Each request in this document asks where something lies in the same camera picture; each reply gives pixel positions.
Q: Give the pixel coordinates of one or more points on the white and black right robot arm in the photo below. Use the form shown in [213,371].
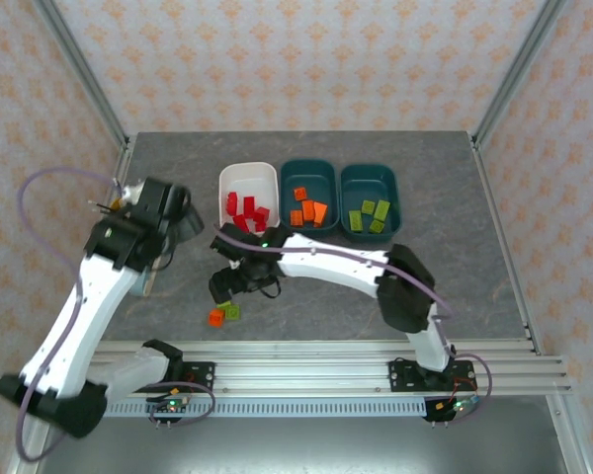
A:
[336,266]

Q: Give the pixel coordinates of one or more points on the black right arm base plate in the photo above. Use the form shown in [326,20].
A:
[400,375]

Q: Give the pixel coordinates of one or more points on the grey metal front panel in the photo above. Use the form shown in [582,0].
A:
[301,444]

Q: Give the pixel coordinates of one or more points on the right controller board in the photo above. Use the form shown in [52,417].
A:
[454,407]

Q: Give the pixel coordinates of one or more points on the aluminium frame post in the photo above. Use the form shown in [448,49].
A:
[79,64]
[519,69]

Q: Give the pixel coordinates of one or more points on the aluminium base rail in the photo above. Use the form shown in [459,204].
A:
[301,375]

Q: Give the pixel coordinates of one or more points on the teal container for orange bricks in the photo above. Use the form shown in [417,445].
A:
[306,175]

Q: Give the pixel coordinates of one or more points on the small green lego brick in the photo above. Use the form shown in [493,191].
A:
[376,226]
[232,312]
[367,206]
[223,306]

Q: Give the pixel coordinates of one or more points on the controller board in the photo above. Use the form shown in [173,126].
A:
[454,407]
[170,407]

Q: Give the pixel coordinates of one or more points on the left controller board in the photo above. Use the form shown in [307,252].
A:
[170,407]

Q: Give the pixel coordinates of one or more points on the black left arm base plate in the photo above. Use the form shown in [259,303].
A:
[202,375]

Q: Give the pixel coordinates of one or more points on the small orange lego brick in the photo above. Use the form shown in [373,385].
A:
[296,217]
[300,193]
[216,318]

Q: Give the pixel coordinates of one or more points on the long orange lego brick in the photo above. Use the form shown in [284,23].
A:
[309,207]

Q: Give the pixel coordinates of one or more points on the red lego brick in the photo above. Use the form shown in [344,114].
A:
[240,222]
[259,227]
[249,206]
[262,214]
[232,201]

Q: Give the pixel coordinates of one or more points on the long green lego brick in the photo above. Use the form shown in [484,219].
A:
[355,219]
[382,210]

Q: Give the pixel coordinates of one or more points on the white plastic container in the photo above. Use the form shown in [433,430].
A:
[257,182]

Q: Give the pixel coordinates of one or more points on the teal container for green bricks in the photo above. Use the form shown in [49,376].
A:
[370,182]

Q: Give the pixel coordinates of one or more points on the orange slope lego brick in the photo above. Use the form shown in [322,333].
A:
[319,213]

